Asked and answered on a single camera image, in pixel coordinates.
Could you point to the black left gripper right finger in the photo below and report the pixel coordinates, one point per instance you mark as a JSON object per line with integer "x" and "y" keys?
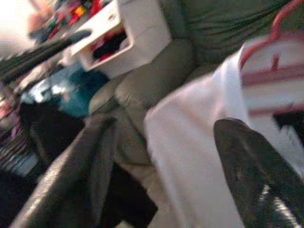
{"x": 251, "y": 166}

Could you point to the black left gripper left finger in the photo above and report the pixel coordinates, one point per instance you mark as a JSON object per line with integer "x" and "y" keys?
{"x": 71, "y": 185}

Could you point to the white shirt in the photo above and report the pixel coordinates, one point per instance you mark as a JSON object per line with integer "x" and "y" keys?
{"x": 190, "y": 142}

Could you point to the pink plastic hanger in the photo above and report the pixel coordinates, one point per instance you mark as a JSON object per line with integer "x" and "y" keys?
{"x": 276, "y": 26}

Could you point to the black garment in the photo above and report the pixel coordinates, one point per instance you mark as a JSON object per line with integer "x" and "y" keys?
{"x": 52, "y": 128}

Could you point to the blue suitcase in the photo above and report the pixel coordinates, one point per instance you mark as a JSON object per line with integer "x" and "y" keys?
{"x": 83, "y": 90}

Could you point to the grey-green leather sofa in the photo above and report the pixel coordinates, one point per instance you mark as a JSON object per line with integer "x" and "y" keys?
{"x": 147, "y": 90}

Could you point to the red cloth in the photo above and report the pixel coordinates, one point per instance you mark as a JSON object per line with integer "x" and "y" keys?
{"x": 105, "y": 58}

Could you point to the black metal drying rack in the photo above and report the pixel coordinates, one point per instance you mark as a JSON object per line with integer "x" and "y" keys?
{"x": 47, "y": 48}

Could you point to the black cloth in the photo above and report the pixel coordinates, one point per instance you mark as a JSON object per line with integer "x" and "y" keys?
{"x": 111, "y": 47}

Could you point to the white storage bin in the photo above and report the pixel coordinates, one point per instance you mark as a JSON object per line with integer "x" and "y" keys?
{"x": 147, "y": 35}

